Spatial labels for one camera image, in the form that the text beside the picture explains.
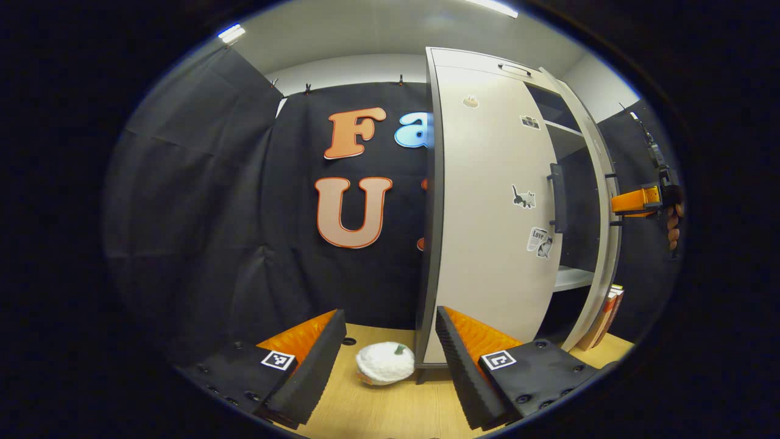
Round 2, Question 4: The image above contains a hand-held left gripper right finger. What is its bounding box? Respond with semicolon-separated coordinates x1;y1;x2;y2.
435;305;616;430

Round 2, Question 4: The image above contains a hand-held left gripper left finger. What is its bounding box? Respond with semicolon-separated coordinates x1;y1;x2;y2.
174;308;348;430

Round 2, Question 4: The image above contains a beige cabinet door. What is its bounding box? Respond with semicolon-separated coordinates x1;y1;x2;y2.
420;64;558;365
539;67;622;351

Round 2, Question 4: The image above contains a beige double-door shoe cabinet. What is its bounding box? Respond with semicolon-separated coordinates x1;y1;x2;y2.
416;47;622;369

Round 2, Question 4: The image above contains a white cabinet shelf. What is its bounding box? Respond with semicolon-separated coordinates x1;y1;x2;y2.
553;265;596;292
545;120;589;160

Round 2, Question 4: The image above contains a white plush pumpkin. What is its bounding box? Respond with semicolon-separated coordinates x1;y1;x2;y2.
355;341;416;386

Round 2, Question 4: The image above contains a brown book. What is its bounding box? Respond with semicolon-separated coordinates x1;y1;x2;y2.
576;290;616;351

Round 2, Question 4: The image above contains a black backdrop cloth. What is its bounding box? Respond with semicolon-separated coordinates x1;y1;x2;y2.
102;46;683;366

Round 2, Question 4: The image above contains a black right door handle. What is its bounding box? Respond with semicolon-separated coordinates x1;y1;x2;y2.
604;172;623;227

